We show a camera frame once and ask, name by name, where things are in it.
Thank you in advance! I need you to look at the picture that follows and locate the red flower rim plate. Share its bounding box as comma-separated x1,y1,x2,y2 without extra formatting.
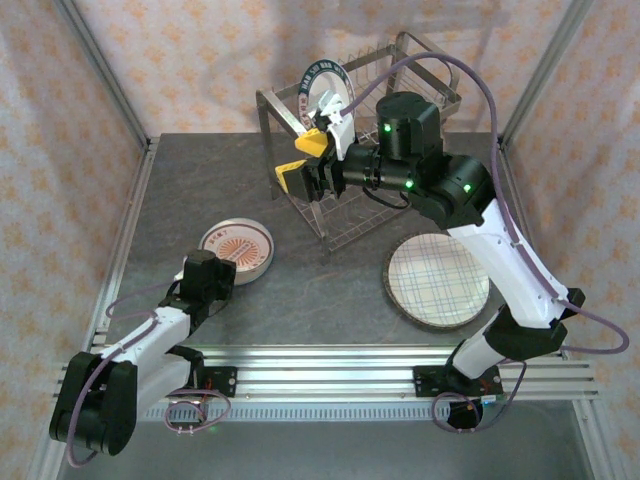
198,217,275,287

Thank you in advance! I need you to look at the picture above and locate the blue plaid plate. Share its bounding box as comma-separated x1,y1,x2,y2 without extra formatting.
387,234,490,325

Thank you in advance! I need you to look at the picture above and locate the brown speckled plate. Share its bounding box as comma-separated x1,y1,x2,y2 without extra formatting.
382,231,492,332

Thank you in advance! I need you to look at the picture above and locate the stainless steel dish rack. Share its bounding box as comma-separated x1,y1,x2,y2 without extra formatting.
255,30,462,259

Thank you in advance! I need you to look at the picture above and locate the green lettered rim plate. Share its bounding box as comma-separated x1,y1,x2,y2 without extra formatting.
298,58,357,132

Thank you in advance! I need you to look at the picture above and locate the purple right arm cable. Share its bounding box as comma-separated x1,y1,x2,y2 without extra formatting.
342,52,630,434

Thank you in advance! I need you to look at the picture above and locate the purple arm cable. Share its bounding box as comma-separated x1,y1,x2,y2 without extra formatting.
66,279,232,469
342,52,630,434

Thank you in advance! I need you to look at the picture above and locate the aluminium slotted base rail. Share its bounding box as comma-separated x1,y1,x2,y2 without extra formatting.
52,344,601,401

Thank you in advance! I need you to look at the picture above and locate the aluminium frame post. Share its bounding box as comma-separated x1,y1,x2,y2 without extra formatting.
498,0,586,149
52,0,160,151

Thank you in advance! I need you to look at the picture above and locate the grey slotted cable duct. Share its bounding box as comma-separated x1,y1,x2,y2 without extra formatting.
74,405,451,422

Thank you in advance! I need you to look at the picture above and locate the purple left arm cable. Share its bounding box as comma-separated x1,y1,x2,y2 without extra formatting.
66,279,232,469

